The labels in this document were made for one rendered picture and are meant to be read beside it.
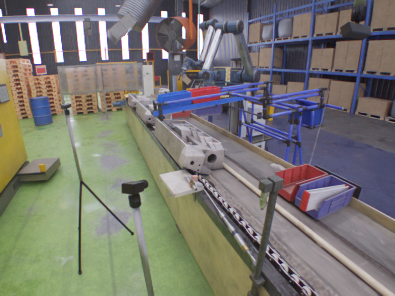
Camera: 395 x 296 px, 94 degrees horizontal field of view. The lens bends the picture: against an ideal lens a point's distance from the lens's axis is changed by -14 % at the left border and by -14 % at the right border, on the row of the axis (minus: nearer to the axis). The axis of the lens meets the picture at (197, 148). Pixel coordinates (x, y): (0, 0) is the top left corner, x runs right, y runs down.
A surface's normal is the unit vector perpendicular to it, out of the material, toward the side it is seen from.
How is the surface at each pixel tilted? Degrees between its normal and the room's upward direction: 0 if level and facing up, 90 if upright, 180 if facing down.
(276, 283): 0
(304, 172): 88
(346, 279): 0
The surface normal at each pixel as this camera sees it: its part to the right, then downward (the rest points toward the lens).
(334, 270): 0.00, -0.94
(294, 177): 0.39, 0.29
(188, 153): 0.36, -0.56
